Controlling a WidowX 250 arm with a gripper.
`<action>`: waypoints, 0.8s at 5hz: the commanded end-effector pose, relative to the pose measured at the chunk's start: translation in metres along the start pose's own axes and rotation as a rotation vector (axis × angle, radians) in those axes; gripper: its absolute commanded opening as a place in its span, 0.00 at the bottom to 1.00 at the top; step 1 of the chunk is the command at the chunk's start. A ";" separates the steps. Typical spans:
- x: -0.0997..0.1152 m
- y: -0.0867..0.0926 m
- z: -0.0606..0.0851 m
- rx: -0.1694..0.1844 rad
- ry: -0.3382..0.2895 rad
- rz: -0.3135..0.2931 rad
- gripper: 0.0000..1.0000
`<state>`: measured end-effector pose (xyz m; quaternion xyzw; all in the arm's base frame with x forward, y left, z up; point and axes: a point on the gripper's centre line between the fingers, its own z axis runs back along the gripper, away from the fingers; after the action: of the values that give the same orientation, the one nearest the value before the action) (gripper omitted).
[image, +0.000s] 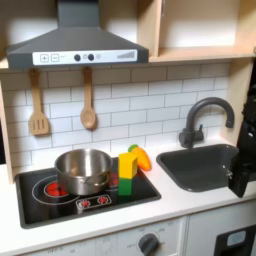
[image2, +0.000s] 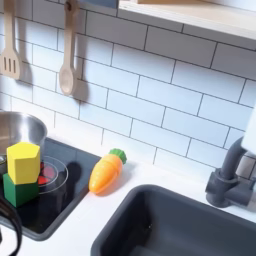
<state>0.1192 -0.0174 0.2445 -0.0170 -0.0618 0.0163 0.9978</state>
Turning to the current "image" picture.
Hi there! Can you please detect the yellow block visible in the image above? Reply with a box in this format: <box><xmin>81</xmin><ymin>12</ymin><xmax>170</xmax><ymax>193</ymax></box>
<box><xmin>118</xmin><ymin>152</ymin><xmax>139</xmax><ymax>180</ymax></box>

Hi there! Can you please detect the black oven knob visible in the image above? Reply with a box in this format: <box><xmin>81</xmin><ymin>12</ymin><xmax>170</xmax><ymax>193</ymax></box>
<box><xmin>137</xmin><ymin>232</ymin><xmax>161</xmax><ymax>256</ymax></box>

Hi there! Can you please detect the black curved tap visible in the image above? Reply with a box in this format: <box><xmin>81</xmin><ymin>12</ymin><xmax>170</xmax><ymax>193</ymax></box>
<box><xmin>178</xmin><ymin>96</ymin><xmax>236</xmax><ymax>150</ymax></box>

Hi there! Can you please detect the wooden slotted spatula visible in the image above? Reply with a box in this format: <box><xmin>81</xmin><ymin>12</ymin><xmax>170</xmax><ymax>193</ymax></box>
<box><xmin>27</xmin><ymin>68</ymin><xmax>51</xmax><ymax>137</ymax></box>

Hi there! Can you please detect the green block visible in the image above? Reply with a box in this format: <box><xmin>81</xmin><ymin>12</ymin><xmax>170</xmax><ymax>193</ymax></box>
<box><xmin>117</xmin><ymin>176</ymin><xmax>134</xmax><ymax>197</ymax></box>

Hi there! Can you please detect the dark grey sink basin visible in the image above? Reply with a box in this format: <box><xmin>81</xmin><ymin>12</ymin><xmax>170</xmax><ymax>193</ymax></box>
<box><xmin>155</xmin><ymin>143</ymin><xmax>256</xmax><ymax>193</ymax></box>

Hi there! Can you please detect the black stove top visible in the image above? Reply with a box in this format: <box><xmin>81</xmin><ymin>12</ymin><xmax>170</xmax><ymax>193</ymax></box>
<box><xmin>14</xmin><ymin>157</ymin><xmax>162</xmax><ymax>230</ymax></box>

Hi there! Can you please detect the orange toy carrot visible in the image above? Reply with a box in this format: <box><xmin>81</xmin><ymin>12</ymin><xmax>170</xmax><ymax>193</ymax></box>
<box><xmin>127</xmin><ymin>143</ymin><xmax>152</xmax><ymax>172</ymax></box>

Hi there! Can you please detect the steel cooking pot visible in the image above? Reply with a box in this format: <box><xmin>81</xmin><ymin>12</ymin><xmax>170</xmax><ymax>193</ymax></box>
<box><xmin>54</xmin><ymin>148</ymin><xmax>114</xmax><ymax>197</ymax></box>

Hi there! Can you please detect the wooden spoon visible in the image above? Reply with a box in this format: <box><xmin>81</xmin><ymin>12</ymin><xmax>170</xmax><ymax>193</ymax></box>
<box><xmin>80</xmin><ymin>66</ymin><xmax>98</xmax><ymax>131</ymax></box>

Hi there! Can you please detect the grey extractor hood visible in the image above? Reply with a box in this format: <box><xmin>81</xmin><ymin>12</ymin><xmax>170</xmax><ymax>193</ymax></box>
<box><xmin>5</xmin><ymin>0</ymin><xmax>150</xmax><ymax>71</ymax></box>

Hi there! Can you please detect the wooden shelf cabinet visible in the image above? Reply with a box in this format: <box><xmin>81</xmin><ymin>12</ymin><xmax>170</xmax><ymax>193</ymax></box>
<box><xmin>136</xmin><ymin>0</ymin><xmax>256</xmax><ymax>64</ymax></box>

